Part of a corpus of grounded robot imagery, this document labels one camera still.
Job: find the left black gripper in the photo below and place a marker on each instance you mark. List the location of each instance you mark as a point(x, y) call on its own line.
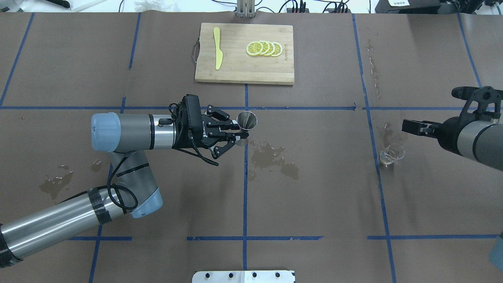
point(195, 136)

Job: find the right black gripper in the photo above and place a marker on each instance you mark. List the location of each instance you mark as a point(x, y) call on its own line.
point(449, 132)

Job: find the steel jigger measuring cup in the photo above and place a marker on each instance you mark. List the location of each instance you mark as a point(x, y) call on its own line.
point(246, 121)

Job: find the clear glass cup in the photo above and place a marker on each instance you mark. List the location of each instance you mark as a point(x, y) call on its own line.
point(391, 154)

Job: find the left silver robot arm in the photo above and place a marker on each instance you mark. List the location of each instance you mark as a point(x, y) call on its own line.
point(46, 157)

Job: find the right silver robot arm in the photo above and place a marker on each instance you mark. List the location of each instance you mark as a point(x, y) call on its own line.
point(480, 141)

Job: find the wooden cutting board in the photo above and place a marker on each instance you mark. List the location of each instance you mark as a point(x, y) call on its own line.
point(237, 65)

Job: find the yellow plastic knife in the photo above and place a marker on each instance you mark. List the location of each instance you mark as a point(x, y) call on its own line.
point(218, 51)

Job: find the lemon slice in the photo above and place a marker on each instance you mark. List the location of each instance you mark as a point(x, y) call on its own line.
point(254, 48)
point(278, 49)
point(264, 47)
point(271, 49)

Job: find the black box on desk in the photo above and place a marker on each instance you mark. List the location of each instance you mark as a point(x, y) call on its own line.
point(407, 6)

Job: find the crumpled white tissue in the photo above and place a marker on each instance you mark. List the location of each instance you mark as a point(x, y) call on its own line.
point(156, 5)

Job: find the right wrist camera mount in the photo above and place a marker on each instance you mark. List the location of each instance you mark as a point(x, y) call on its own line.
point(482, 104)

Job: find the aluminium frame post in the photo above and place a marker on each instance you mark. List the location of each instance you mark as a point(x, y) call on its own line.
point(245, 9)

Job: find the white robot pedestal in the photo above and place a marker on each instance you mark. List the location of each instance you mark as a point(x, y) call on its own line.
point(245, 276)

